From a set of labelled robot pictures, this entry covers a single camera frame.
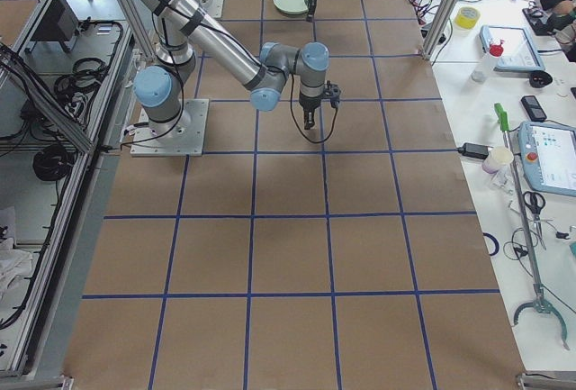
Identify yellow tape roll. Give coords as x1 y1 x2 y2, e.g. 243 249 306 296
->
454 6 481 30

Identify black power adapter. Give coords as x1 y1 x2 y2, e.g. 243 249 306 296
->
457 142 491 160

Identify red cap squeeze bottle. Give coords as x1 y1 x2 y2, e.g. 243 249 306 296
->
471 40 504 84

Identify paper cup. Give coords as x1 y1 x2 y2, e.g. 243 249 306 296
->
481 147 514 174

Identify teach pendant far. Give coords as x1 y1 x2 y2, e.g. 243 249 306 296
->
479 25 545 73

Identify teach pendant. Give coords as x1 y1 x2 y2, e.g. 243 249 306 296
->
517 122 575 196
479 25 545 73

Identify blue tape roll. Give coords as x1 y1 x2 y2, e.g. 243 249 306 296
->
482 232 500 257

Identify teach pendant near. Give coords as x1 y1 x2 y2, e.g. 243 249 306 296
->
517 122 575 196

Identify black monitor box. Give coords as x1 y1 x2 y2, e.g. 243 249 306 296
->
27 0 79 52

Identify long reach grabber tool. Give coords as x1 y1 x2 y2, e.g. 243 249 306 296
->
493 103 570 350

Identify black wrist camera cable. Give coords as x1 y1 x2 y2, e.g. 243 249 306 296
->
289 74 341 145

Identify aluminium frame post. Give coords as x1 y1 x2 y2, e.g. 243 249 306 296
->
421 0 457 59

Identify black handled scissors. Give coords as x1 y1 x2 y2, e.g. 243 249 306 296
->
522 191 546 249

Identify coiled black cables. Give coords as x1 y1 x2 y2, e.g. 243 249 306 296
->
53 56 112 107

